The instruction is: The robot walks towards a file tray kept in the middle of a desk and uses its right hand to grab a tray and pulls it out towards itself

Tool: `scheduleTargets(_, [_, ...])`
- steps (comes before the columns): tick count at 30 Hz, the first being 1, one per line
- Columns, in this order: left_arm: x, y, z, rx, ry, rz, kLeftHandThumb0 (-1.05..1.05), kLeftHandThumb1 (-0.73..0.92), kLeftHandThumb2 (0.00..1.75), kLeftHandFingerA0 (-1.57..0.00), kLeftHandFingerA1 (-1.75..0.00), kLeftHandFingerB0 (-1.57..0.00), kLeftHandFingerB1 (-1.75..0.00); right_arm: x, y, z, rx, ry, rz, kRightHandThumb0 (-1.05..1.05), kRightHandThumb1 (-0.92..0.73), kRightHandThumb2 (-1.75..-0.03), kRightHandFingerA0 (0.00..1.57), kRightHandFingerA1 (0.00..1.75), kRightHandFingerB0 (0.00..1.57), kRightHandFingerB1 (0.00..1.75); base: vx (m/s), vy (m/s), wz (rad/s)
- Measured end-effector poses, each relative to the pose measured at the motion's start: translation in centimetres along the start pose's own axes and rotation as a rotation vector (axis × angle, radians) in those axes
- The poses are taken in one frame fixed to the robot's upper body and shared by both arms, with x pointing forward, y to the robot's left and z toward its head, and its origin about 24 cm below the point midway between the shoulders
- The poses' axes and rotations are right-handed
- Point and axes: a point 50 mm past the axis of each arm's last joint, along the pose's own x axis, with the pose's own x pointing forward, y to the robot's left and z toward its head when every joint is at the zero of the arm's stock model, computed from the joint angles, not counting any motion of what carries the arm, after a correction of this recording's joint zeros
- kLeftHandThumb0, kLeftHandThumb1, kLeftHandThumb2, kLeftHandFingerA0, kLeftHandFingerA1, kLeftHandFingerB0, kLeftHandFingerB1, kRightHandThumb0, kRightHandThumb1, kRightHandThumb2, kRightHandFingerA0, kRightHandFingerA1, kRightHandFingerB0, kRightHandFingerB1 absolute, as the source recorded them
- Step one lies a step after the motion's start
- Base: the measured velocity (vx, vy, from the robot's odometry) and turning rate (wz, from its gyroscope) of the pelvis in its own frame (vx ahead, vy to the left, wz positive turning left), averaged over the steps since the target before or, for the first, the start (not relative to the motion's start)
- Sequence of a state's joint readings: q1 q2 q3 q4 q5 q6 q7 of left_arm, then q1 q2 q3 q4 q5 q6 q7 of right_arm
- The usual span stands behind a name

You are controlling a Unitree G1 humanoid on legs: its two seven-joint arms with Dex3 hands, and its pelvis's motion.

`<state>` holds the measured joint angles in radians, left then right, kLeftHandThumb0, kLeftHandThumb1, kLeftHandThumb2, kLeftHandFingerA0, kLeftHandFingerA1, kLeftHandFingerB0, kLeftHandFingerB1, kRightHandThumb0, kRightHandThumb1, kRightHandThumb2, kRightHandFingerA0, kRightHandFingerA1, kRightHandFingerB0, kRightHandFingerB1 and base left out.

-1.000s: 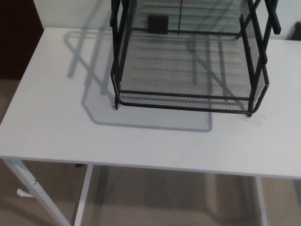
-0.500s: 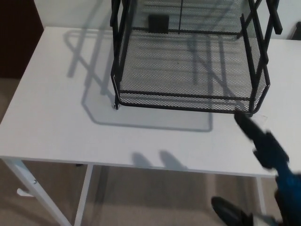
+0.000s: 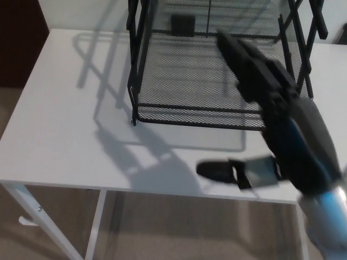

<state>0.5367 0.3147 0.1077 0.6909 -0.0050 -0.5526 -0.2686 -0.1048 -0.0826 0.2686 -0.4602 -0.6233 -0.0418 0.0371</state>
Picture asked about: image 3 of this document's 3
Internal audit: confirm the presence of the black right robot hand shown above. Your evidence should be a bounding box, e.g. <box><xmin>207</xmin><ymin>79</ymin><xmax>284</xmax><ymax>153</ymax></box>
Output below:
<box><xmin>196</xmin><ymin>32</ymin><xmax>343</xmax><ymax>195</ymax></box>

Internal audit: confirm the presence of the black file tray rack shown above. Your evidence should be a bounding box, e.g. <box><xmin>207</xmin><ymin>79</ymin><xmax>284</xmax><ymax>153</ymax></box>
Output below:
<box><xmin>125</xmin><ymin>0</ymin><xmax>329</xmax><ymax>127</ymax></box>

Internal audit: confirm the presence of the white desk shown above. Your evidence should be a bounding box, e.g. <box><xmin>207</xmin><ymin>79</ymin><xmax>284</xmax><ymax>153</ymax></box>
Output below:
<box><xmin>0</xmin><ymin>28</ymin><xmax>347</xmax><ymax>260</ymax></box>

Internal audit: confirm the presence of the white hook on desk leg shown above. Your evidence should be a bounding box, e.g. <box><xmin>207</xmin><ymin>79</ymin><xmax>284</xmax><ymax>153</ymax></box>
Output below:
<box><xmin>18</xmin><ymin>216</ymin><xmax>37</xmax><ymax>226</ymax></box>

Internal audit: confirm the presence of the dark brown door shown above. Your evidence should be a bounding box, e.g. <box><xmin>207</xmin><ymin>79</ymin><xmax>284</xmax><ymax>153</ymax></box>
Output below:
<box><xmin>0</xmin><ymin>0</ymin><xmax>50</xmax><ymax>89</ymax></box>

